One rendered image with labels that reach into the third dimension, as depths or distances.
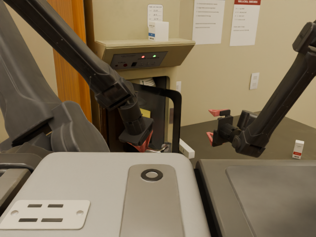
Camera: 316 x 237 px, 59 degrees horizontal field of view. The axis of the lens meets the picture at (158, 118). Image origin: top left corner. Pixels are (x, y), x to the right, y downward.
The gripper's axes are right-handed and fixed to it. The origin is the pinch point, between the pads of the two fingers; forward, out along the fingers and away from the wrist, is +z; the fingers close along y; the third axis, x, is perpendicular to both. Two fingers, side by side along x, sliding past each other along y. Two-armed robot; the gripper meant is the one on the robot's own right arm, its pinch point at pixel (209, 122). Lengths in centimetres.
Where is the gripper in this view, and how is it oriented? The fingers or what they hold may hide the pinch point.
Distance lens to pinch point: 111.6
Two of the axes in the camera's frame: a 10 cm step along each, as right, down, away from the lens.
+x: -8.8, 1.6, -4.4
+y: 0.2, -9.3, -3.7
